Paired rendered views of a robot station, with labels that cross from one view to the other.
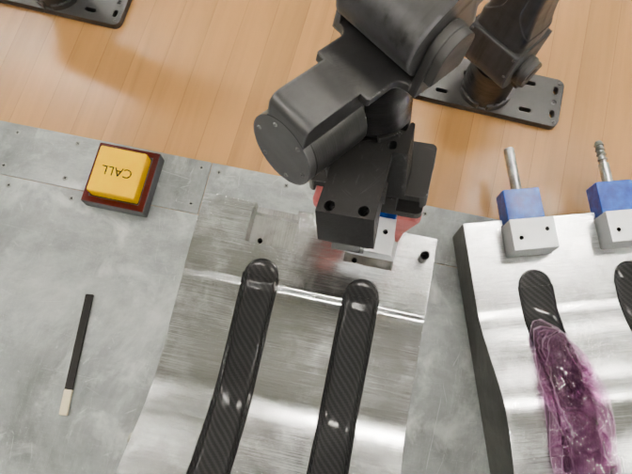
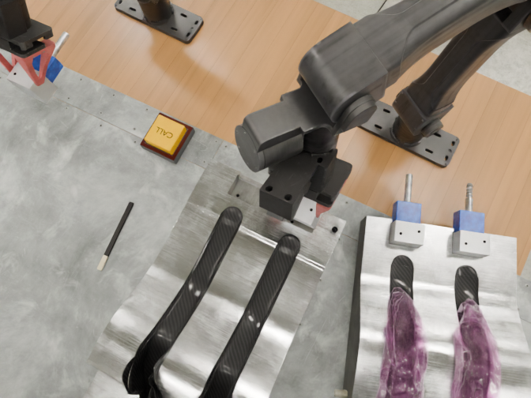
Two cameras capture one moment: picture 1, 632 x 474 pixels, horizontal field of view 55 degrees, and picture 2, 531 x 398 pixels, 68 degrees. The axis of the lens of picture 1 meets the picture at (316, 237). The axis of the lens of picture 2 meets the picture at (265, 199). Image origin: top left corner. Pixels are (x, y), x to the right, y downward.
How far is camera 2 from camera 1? 0.06 m
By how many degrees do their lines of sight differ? 5
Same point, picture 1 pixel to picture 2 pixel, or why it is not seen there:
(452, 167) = (372, 178)
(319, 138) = (269, 148)
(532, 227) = (409, 228)
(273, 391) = (221, 289)
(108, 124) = (167, 102)
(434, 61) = (347, 118)
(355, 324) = (281, 261)
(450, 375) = (336, 307)
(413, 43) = (335, 104)
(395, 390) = (295, 308)
